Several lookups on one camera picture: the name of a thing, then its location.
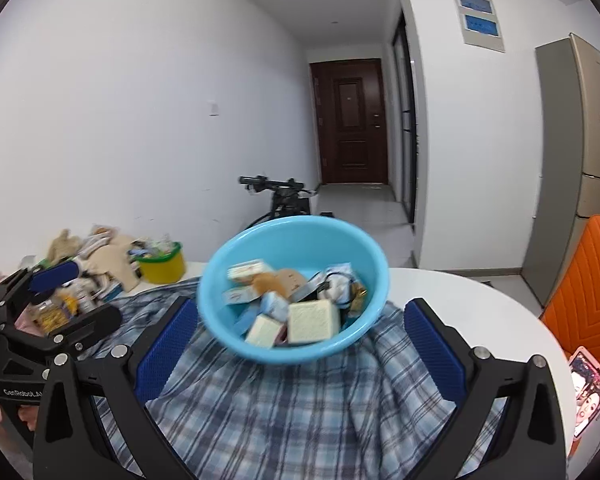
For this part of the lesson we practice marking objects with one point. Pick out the small blue white box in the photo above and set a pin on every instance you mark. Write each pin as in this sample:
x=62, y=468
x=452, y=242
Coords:
x=250, y=270

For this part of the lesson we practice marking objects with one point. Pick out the orange chair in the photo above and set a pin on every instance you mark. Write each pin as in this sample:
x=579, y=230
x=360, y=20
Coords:
x=590, y=285

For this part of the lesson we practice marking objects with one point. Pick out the gold refrigerator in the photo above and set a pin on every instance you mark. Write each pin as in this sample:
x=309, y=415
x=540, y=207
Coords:
x=565, y=160

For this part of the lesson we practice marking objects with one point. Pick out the white light switch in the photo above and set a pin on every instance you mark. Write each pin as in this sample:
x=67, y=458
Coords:
x=213, y=108

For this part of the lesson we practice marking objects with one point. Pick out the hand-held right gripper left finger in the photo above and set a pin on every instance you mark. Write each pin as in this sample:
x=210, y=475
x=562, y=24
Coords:
x=162, y=350

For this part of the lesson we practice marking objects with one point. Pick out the small cream box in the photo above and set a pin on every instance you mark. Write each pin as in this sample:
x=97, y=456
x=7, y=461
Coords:
x=264, y=331

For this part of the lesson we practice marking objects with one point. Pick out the pink cased phone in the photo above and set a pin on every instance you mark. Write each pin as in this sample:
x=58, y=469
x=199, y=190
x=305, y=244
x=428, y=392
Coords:
x=587, y=390

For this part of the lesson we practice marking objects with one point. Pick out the grey wall panel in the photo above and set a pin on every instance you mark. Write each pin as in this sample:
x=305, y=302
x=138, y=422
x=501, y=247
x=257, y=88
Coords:
x=480, y=42

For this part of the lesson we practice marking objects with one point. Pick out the brown entrance door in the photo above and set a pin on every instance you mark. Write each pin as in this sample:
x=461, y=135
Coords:
x=350, y=125

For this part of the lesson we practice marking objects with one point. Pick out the glass jar black lid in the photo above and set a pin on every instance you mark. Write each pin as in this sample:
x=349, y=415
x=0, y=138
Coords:
x=55, y=315

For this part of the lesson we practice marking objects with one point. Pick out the blue plaid cloth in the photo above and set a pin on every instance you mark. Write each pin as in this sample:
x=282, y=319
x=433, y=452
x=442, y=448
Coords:
x=290, y=410

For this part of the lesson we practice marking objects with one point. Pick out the black framed glass door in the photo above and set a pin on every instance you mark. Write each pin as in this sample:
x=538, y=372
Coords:
x=405, y=110

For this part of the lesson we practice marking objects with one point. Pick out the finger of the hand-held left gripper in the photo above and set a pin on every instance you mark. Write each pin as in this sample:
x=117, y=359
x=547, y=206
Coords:
x=95, y=322
x=55, y=275

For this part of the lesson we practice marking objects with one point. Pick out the blue plastic basin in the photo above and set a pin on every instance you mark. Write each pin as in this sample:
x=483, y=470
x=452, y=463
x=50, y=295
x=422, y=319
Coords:
x=290, y=350

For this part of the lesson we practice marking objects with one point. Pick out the beige cloth bag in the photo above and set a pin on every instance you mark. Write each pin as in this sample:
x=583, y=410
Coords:
x=110, y=260

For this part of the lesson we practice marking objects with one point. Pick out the small blue tissue pack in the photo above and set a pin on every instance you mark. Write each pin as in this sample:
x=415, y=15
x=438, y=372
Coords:
x=275, y=305

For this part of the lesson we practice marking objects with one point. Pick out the large cream printed box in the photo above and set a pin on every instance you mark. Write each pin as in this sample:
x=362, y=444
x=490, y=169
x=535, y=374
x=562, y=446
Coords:
x=312, y=322

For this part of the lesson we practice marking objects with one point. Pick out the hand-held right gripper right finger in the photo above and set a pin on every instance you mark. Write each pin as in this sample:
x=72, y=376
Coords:
x=435, y=350

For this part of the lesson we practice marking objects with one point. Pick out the gold tin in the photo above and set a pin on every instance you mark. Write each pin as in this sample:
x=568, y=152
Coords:
x=358, y=297

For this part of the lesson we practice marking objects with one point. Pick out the beige plush toy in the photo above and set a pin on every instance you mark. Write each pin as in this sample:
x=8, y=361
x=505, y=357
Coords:
x=65, y=245

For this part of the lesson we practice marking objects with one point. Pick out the yellow bin green rim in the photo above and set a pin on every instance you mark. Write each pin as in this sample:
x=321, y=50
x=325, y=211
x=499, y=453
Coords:
x=162, y=270

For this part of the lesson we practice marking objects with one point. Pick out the pile of small sachets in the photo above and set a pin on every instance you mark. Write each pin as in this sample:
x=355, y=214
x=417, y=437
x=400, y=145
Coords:
x=155, y=250

